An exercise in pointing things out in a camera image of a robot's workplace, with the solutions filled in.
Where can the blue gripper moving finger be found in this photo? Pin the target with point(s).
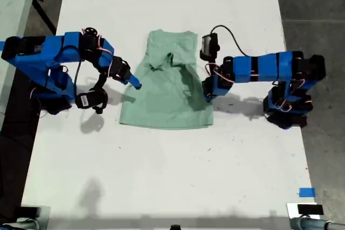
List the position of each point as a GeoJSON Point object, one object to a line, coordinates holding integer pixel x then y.
{"type": "Point", "coordinates": [213, 98]}
{"type": "Point", "coordinates": [123, 82]}

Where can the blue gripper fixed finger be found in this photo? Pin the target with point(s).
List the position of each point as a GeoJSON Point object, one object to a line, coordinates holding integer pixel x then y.
{"type": "Point", "coordinates": [207, 97]}
{"type": "Point", "coordinates": [134, 82]}

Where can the pale green T-shirt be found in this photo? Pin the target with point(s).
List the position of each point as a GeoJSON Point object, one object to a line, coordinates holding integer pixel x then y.
{"type": "Point", "coordinates": [164, 106]}

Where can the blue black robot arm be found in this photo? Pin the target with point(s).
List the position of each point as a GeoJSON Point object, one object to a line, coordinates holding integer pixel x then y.
{"type": "Point", "coordinates": [264, 67]}
{"type": "Point", "coordinates": [32, 57]}

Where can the black stand leg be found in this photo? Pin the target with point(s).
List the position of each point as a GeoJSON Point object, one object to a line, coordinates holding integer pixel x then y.
{"type": "Point", "coordinates": [44, 15]}

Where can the pale grey side bench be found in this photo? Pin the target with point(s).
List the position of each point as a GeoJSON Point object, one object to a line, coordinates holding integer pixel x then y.
{"type": "Point", "coordinates": [13, 3]}

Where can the blue tape strip on table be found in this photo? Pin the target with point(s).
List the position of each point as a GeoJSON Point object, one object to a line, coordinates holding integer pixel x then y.
{"type": "Point", "coordinates": [307, 192]}

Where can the small black round object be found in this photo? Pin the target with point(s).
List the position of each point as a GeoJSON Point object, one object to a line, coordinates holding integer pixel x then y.
{"type": "Point", "coordinates": [175, 227]}

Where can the black box on white card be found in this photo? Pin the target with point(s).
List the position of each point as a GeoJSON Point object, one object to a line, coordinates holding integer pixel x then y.
{"type": "Point", "coordinates": [310, 209]}

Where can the small black box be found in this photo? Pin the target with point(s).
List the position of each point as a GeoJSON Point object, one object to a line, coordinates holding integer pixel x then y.
{"type": "Point", "coordinates": [29, 212]}

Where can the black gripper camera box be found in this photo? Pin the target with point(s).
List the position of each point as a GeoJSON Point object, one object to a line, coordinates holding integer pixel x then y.
{"type": "Point", "coordinates": [87, 100]}
{"type": "Point", "coordinates": [208, 45]}

